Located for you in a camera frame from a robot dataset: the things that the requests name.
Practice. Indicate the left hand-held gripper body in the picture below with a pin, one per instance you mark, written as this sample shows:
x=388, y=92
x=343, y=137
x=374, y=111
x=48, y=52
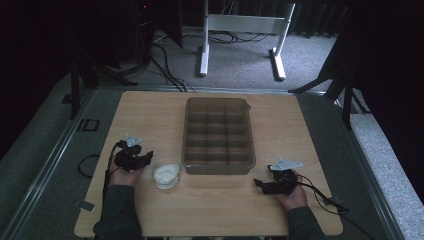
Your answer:
x=128, y=159

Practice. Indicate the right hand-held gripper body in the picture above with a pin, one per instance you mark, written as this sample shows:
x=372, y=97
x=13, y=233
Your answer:
x=283, y=178

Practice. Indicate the white cloth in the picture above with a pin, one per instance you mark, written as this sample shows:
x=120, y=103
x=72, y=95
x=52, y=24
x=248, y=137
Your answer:
x=166, y=175

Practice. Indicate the brown divided organizer box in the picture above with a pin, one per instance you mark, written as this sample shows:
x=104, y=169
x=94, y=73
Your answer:
x=218, y=136

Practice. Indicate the person's left hand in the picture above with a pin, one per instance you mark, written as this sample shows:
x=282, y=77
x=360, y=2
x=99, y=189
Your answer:
x=122, y=176

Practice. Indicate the person's right hand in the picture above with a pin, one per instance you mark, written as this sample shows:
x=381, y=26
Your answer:
x=295, y=199

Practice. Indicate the grey tape piece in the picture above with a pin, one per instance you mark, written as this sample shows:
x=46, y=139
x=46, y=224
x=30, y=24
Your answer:
x=87, y=206

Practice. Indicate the small black tape piece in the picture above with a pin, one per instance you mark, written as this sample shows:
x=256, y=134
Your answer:
x=66, y=98

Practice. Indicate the black metal stand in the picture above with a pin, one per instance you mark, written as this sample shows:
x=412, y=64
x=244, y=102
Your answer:
x=75, y=86
x=346, y=96

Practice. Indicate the dark computer tower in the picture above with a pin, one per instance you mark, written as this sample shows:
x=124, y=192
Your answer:
x=144, y=30

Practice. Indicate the white desk frame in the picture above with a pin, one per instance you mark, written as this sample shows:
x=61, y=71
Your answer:
x=245, y=24

